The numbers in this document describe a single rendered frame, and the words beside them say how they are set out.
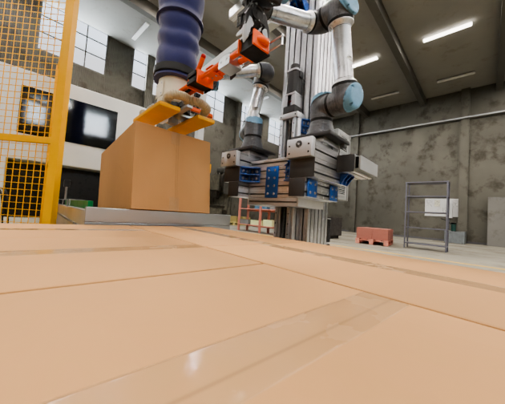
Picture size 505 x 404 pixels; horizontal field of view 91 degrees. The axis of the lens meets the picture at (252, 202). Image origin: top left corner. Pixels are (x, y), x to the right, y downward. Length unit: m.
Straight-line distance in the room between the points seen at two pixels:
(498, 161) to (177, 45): 13.67
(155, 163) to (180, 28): 0.69
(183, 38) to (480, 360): 1.47
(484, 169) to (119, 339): 14.18
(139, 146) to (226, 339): 1.12
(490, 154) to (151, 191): 13.91
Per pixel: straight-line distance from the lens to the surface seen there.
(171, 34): 1.50
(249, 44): 0.98
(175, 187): 1.26
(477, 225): 14.01
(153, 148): 1.26
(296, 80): 1.69
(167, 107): 1.23
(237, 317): 0.21
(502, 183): 14.14
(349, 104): 1.29
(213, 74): 1.16
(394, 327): 0.25
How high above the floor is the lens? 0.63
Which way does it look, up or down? 3 degrees up
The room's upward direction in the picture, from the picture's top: 4 degrees clockwise
